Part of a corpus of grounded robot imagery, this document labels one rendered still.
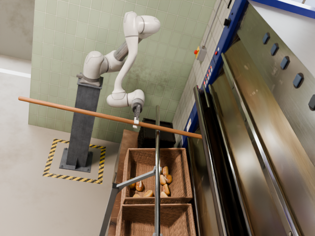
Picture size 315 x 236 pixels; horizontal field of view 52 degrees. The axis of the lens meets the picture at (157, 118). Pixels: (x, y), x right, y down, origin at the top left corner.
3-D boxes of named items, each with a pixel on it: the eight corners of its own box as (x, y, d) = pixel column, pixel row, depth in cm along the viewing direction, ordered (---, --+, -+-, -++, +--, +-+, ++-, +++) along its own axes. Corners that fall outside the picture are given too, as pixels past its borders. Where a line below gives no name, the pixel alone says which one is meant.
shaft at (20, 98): (17, 100, 214) (17, 97, 212) (18, 98, 217) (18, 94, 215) (257, 151, 240) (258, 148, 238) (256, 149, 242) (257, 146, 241)
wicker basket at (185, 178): (176, 170, 292) (186, 147, 277) (182, 222, 245) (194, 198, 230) (123, 160, 284) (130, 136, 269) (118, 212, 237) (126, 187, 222)
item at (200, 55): (202, 57, 303) (206, 47, 297) (203, 61, 294) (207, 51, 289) (194, 55, 302) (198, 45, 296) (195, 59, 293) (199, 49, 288)
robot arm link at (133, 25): (131, 35, 237) (145, 35, 245) (128, 9, 233) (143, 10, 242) (120, 37, 246) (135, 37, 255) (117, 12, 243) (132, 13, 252)
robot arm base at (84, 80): (77, 72, 301) (78, 67, 298) (101, 77, 306) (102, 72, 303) (74, 82, 286) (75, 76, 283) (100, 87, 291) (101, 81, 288)
